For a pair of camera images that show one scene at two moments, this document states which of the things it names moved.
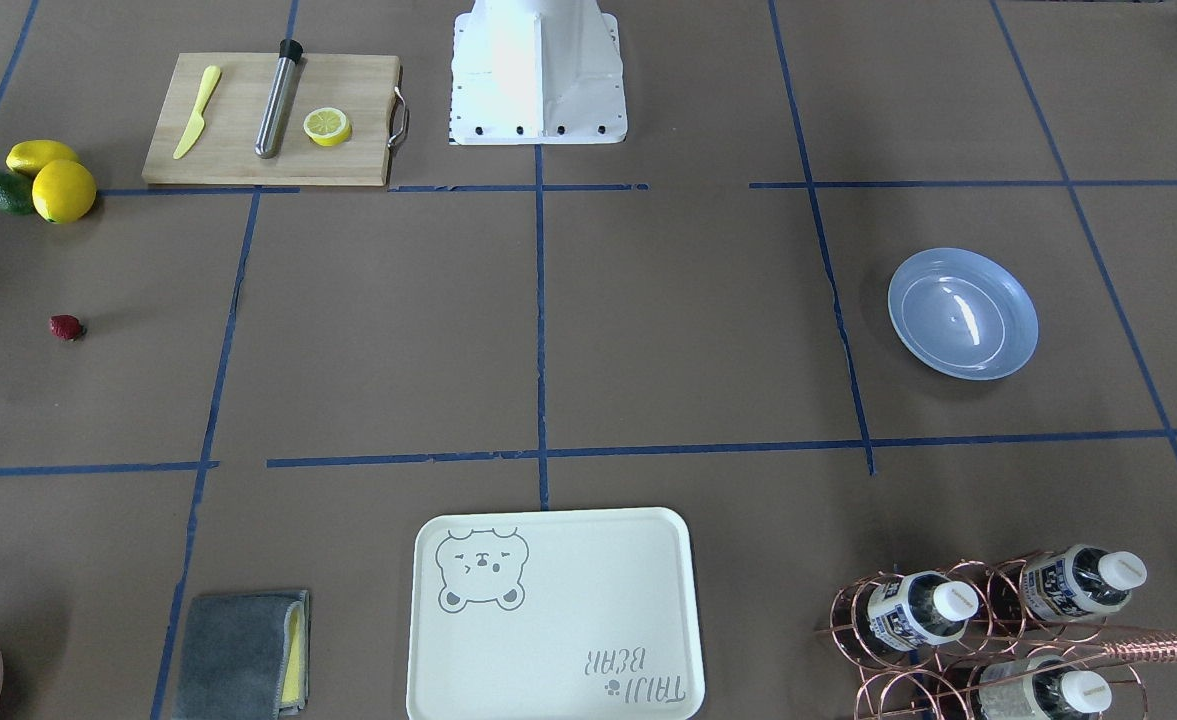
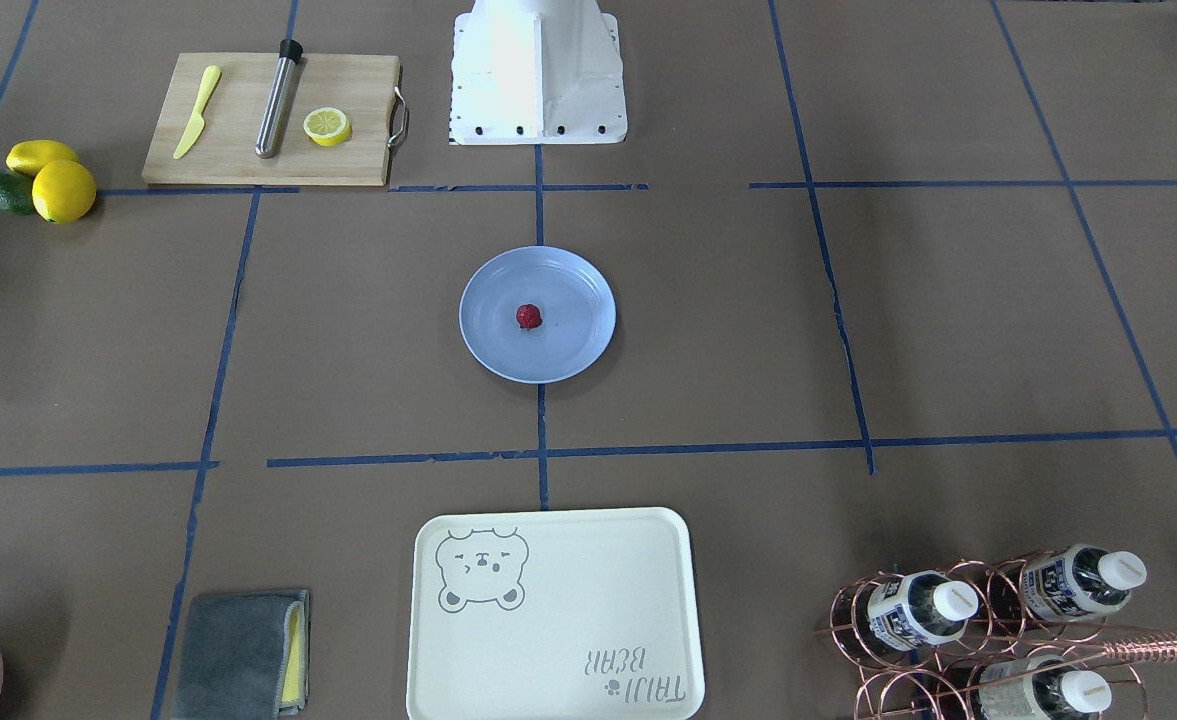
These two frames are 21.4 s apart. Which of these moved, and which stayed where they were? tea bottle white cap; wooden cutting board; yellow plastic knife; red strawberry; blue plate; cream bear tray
Moved: blue plate; red strawberry
Stayed: tea bottle white cap; yellow plastic knife; cream bear tray; wooden cutting board
